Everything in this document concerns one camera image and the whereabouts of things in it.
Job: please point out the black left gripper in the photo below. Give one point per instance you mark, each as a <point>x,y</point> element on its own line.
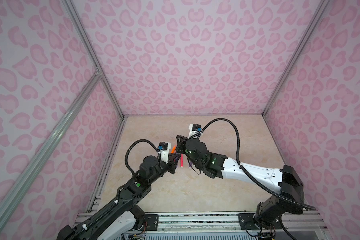
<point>171,164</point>

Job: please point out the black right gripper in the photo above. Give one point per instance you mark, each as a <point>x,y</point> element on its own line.
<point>183,141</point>

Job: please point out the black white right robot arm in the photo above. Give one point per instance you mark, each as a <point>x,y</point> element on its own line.
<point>284,185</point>

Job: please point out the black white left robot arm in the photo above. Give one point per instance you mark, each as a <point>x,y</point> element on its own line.
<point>128,196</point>

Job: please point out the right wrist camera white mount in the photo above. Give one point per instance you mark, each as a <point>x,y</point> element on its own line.
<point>195,131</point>

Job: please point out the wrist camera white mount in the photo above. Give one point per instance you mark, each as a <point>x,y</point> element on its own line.
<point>195,131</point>
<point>164,151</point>

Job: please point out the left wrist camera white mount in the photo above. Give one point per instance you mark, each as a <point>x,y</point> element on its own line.
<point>164,151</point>

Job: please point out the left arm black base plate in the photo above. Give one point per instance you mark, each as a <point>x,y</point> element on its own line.
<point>147,222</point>

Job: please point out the aluminium front rail frame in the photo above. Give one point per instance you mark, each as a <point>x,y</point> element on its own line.
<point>217,226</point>

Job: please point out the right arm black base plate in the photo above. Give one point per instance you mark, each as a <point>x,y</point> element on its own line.
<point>247,222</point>

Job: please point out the diagonal aluminium wall strut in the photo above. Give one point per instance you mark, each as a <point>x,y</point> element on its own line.
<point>19,189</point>

